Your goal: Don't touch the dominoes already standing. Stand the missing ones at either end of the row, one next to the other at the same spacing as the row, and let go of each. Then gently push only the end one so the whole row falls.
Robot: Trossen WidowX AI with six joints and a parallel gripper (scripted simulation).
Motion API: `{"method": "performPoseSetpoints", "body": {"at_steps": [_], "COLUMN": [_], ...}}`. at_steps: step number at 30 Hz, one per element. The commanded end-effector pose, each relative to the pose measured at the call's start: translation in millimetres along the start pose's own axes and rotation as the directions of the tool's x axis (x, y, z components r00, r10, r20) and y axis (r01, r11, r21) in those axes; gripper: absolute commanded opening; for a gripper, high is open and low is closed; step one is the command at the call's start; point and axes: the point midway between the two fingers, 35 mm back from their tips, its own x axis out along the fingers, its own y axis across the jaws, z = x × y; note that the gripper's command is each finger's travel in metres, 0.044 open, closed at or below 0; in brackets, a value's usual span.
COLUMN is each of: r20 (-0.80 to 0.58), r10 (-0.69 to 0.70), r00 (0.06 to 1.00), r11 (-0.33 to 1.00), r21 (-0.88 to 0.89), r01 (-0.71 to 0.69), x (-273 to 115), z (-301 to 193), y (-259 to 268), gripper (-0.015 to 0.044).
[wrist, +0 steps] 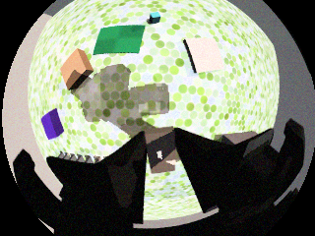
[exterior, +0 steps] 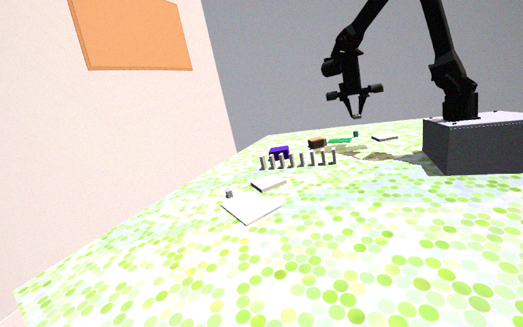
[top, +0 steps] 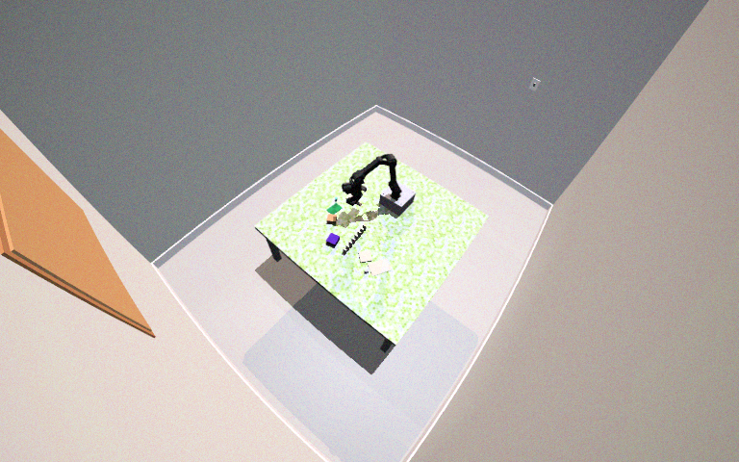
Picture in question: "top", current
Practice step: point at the purple rectangular block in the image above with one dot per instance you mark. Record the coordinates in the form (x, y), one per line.
(332, 239)

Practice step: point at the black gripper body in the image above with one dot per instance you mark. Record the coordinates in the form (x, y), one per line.
(352, 201)

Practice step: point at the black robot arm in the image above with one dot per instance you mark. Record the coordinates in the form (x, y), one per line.
(359, 176)

